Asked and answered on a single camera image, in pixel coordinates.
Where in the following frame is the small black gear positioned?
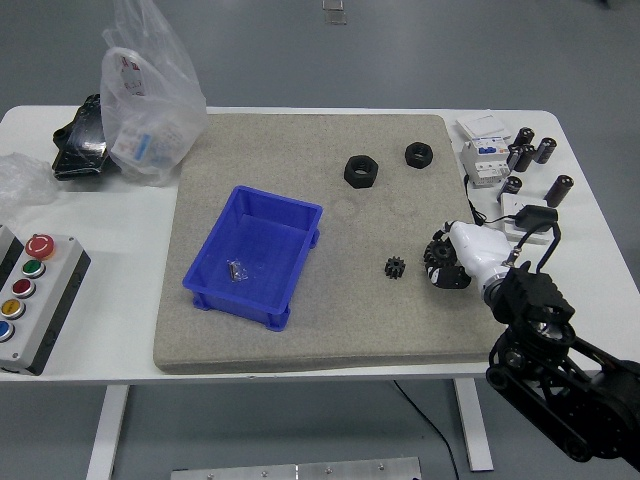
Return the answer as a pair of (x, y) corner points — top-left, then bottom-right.
(383, 255), (408, 283)

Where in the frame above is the black floor cable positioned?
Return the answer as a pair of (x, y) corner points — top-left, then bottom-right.
(391, 379), (459, 480)

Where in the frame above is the small clear screw bag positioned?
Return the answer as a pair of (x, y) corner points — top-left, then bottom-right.
(225, 257), (252, 284)

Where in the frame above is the grey-brown felt mat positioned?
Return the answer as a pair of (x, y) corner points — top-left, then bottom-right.
(152, 113), (495, 374)

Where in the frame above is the clear plastic bag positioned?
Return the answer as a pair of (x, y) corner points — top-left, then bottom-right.
(99, 0), (208, 188)

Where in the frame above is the clear floor socket cover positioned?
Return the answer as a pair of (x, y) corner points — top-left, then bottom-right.
(321, 0), (349, 27)

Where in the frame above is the white wall switch plate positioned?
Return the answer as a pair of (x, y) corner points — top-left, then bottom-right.
(454, 113), (513, 143)

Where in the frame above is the crumpled clear plastic wrap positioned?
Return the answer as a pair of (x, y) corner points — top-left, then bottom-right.
(0, 151), (60, 222)

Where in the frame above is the small black hex nut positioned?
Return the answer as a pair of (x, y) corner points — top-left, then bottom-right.
(403, 141), (435, 170)

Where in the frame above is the white circuit breaker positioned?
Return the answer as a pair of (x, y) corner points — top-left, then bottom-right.
(459, 136), (513, 191)

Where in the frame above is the white table leg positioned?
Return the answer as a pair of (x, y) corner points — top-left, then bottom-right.
(85, 384), (131, 480)
(453, 378), (496, 472)

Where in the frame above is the large black hex nut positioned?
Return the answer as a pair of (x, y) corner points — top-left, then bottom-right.
(342, 153), (380, 190)

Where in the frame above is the grey push-button control box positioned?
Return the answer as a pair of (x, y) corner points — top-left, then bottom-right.
(0, 232), (93, 377)

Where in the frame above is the white socket plate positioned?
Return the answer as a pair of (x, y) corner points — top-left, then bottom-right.
(500, 193), (557, 245)

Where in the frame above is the yellow push button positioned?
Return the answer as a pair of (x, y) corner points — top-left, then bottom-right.
(0, 298), (27, 321)

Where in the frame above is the blue plastic bin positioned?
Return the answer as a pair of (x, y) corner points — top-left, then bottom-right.
(184, 184), (323, 333)

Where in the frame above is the black wrapped metal part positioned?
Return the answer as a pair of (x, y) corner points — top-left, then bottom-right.
(51, 93), (122, 182)

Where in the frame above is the white blue carton box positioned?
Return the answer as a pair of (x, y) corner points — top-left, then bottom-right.
(111, 124), (154, 164)

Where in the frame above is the red emergency stop button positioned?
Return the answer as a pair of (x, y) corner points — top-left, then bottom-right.
(24, 233), (58, 260)

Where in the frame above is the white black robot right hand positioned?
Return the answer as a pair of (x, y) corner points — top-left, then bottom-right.
(423, 219), (512, 291)

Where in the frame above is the red push button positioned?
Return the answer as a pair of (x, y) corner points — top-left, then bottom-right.
(10, 278), (38, 301)

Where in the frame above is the green push button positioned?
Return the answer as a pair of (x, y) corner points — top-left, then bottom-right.
(20, 258), (48, 280)

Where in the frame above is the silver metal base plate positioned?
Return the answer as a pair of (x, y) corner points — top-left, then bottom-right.
(170, 456), (421, 480)

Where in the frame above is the thin black adapter cord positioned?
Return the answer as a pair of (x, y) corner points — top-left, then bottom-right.
(463, 173), (521, 229)

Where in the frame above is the black plug adapter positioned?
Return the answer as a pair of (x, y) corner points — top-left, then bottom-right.
(514, 205), (559, 233)

